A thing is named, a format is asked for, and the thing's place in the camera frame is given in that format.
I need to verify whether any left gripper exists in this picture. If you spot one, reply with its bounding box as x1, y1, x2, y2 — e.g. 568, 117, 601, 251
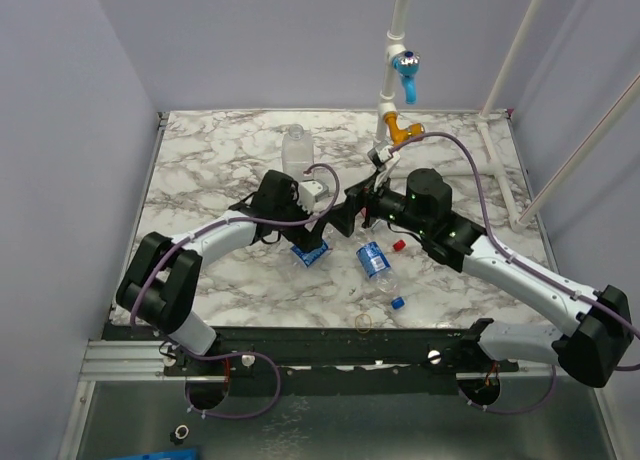
273, 188, 326, 253

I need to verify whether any blue label bottle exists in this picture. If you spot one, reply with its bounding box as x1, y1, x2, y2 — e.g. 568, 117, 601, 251
291, 241, 329, 268
356, 241, 405, 310

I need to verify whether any large clear juice bottle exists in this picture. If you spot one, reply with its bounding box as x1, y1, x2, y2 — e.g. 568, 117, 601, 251
281, 124, 314, 182

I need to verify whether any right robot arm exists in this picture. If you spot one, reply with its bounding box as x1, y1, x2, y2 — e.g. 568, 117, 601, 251
329, 168, 633, 388

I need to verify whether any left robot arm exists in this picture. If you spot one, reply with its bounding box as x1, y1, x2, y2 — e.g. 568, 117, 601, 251
115, 170, 329, 375

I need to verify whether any red label bottle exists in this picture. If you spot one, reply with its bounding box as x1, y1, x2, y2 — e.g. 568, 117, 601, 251
373, 222, 406, 252

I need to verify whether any yellow brass faucet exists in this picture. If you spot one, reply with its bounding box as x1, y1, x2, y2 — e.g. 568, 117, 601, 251
383, 111, 425, 146

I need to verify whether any rubber band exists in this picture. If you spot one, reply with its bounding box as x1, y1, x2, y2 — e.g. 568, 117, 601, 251
354, 313, 373, 334

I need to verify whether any blue faucet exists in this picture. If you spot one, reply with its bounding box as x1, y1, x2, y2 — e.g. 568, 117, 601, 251
391, 50, 420, 105

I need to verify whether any blue box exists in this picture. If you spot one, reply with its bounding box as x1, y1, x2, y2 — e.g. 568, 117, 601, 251
110, 448, 199, 460

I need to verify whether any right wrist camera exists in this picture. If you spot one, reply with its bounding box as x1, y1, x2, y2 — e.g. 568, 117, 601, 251
367, 144, 400, 182

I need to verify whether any white PVC pipe frame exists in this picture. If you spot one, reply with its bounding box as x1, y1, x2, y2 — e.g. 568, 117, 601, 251
374, 0, 543, 232

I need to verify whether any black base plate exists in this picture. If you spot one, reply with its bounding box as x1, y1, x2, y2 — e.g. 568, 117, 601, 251
99, 324, 521, 399

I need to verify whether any aluminium rail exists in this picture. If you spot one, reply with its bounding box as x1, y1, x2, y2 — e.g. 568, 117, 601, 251
80, 340, 551, 383

